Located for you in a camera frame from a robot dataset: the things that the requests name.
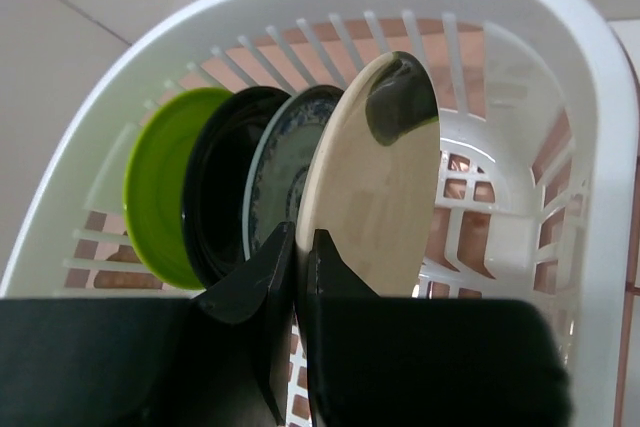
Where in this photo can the green plate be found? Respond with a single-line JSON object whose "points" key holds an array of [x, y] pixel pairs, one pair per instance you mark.
{"points": [[153, 183]]}

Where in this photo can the white pink dish rack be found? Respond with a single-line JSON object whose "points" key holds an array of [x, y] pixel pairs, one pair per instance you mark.
{"points": [[537, 189]]}

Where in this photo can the cream plate with black motif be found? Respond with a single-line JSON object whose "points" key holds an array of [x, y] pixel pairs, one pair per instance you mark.
{"points": [[373, 178]]}

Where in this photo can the blue floral plate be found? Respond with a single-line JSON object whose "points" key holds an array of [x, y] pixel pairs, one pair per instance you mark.
{"points": [[280, 163]]}

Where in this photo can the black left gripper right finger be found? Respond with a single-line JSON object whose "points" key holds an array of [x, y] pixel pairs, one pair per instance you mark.
{"points": [[389, 361]]}

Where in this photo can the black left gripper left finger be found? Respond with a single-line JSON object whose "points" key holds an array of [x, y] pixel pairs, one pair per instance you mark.
{"points": [[218, 359]]}

